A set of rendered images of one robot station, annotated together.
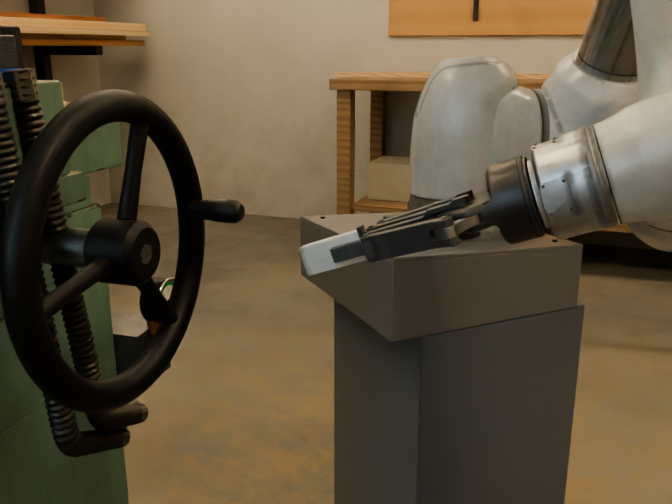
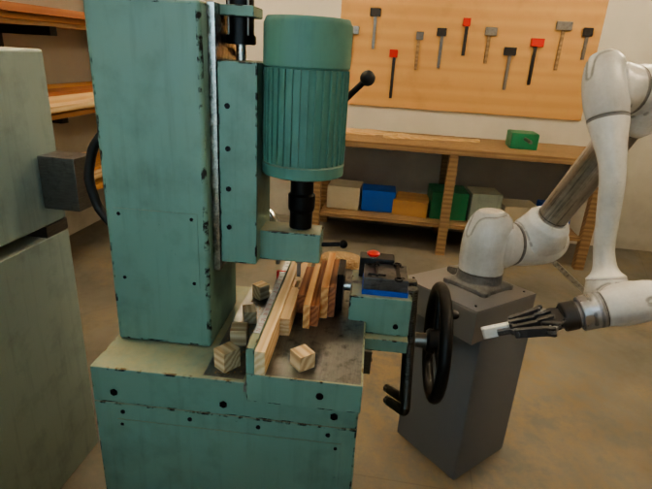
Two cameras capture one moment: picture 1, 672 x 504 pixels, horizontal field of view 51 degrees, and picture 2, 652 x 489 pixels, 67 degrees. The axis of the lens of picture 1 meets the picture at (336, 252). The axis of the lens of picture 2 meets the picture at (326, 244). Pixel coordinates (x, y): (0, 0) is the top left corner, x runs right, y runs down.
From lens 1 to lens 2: 0.89 m
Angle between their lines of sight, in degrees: 13
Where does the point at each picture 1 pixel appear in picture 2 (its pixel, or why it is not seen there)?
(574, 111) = (538, 239)
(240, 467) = not seen: hidden behind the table
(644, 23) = (601, 240)
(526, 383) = (509, 352)
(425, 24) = (359, 98)
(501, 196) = (570, 318)
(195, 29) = not seen: hidden behind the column
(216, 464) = not seen: hidden behind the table
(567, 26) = (443, 106)
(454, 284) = (494, 318)
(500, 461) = (496, 386)
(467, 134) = (495, 249)
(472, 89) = (499, 230)
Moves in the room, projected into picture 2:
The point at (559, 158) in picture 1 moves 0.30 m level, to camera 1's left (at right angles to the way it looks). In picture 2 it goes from (592, 308) to (479, 313)
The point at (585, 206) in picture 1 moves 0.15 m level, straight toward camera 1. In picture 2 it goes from (600, 323) to (626, 358)
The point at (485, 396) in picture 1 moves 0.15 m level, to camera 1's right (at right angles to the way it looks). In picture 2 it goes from (496, 361) to (534, 358)
